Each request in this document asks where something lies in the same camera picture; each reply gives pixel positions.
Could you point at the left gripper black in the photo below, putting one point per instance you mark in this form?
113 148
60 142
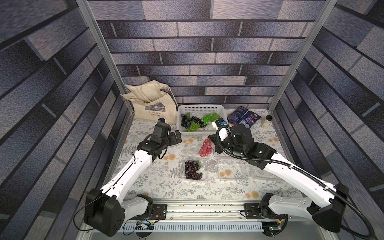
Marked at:
174 140

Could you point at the red grape bunch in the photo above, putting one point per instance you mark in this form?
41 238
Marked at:
206 148

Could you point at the dark purple grape bunch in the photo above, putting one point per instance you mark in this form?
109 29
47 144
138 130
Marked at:
192 170

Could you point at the clear clamshell container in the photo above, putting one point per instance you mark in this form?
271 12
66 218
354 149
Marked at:
231 168
209 166

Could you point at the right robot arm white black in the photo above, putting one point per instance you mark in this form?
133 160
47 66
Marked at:
319 203

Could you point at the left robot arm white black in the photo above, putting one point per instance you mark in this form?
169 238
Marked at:
126 180

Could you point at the green grape bunch right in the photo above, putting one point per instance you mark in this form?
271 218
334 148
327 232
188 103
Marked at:
209 118

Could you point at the green grape bunch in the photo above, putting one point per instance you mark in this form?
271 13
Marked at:
193 127
209 118

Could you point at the green grape bunch front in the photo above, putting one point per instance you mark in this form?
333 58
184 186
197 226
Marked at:
193 127

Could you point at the black grape bunch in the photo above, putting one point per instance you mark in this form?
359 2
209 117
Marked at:
187 119

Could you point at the white plastic basket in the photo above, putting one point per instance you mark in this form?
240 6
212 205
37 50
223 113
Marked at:
199 111

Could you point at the floral tablecloth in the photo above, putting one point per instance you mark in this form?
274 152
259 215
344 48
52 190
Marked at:
159 181

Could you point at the dark blue snack bag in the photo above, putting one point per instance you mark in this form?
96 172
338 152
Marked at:
243 116

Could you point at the beige canvas tote bag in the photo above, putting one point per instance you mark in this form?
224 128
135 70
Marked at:
152 101

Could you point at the small black-capped bottle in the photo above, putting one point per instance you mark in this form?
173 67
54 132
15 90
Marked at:
267 121

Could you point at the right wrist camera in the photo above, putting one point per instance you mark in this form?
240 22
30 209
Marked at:
222 128

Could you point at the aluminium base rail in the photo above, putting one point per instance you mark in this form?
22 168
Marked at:
141 217

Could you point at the left aluminium frame post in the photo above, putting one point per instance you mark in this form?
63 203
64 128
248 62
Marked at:
100 41

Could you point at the aluminium frame post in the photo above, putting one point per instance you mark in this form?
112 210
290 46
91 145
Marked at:
100 41
318 24

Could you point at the right aluminium frame post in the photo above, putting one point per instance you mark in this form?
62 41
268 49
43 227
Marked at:
318 24

